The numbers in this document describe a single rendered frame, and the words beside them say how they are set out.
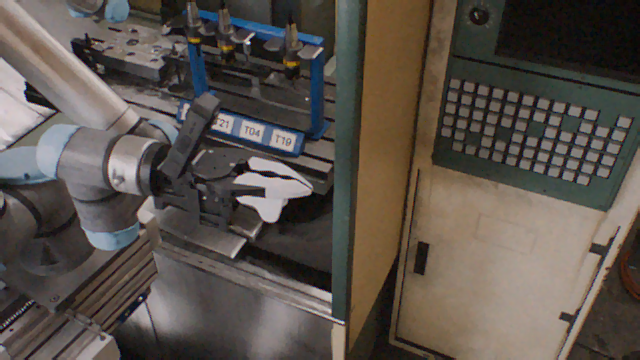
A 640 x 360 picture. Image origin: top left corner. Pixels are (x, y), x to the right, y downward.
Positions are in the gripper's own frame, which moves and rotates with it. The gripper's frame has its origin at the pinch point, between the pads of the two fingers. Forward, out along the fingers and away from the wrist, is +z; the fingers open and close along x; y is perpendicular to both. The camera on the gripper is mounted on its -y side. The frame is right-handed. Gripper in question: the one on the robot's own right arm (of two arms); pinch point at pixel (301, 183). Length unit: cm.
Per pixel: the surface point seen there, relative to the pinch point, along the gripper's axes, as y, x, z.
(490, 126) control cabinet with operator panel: 28, -78, 24
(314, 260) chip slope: 79, -73, -17
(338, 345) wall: 83, -48, -3
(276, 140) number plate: 53, -94, -36
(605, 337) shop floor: 141, -134, 88
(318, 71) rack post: 31, -102, -26
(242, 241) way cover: 79, -75, -41
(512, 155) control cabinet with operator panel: 35, -78, 31
